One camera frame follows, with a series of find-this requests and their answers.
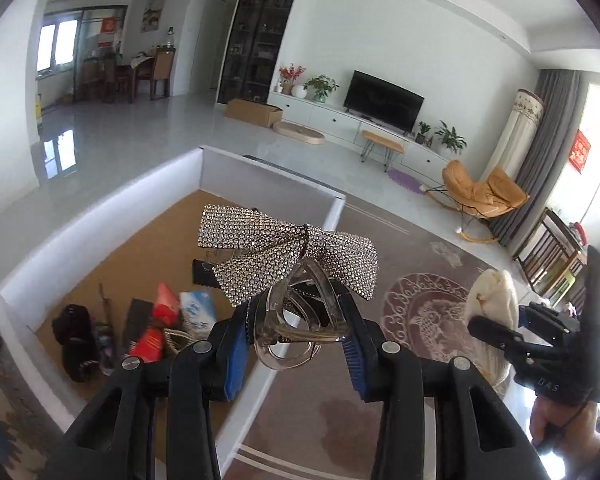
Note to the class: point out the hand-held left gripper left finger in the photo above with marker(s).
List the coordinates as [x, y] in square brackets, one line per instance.
[236, 365]

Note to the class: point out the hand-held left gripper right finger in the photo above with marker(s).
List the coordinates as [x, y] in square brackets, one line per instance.
[352, 365]

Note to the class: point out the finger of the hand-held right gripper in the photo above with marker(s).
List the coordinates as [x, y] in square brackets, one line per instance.
[550, 321]
[500, 335]

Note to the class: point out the white knitted hat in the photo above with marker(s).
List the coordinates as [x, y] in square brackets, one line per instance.
[495, 295]

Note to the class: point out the red snack packet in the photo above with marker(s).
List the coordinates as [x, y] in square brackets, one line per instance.
[150, 345]

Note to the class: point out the rhinestone bow hair clip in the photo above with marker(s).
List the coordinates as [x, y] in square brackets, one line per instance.
[260, 240]

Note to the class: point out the white storage box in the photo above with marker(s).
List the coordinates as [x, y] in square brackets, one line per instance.
[130, 195]

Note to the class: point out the person's right forearm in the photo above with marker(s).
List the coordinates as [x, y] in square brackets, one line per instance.
[562, 425]

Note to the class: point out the gold hair claw clip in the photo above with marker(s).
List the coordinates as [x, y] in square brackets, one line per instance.
[177, 342]

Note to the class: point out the wooden slatted chair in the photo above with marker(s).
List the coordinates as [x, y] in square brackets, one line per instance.
[550, 255]

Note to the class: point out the black cardboard box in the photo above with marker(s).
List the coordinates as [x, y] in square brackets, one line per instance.
[137, 320]

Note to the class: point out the orange lounge chair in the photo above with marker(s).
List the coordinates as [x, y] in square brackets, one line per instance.
[472, 195]

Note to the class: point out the black velvet scrunchie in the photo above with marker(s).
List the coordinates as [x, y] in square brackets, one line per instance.
[77, 340]

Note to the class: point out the grey curtain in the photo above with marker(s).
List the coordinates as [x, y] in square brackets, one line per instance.
[545, 160]

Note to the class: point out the red window decoration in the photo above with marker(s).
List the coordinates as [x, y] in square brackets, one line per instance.
[580, 151]

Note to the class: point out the purple floor mat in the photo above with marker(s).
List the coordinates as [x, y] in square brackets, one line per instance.
[405, 181]

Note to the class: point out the covered standing air conditioner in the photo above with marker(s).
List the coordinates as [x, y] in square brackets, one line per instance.
[517, 135]

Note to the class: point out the leafy potted plant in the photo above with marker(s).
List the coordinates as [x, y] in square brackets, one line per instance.
[450, 137]

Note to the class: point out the small potted plant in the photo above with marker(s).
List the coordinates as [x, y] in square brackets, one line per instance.
[422, 132]

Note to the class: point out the wooden bench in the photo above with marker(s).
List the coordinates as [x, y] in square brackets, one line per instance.
[382, 141]

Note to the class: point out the patterned floor rug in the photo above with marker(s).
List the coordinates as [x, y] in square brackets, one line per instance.
[10, 410]

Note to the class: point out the beige oval cat scratcher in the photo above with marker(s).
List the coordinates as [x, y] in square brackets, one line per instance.
[300, 133]

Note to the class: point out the white television cabinet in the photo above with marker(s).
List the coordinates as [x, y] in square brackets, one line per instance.
[330, 117]

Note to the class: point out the black television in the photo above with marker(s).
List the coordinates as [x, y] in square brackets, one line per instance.
[384, 102]

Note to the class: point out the white round vase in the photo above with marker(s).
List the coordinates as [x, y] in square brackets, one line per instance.
[299, 92]

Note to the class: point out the green potted plant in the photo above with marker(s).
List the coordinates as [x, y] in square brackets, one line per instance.
[321, 86]

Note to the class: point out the red flower vase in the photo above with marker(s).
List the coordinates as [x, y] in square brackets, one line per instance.
[291, 74]

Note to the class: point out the wooden dining chair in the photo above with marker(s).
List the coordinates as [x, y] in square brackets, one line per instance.
[162, 72]

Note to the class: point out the dark glass display cabinet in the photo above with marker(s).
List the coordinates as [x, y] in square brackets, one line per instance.
[260, 35]

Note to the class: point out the wall painting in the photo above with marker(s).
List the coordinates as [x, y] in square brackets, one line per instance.
[153, 12]

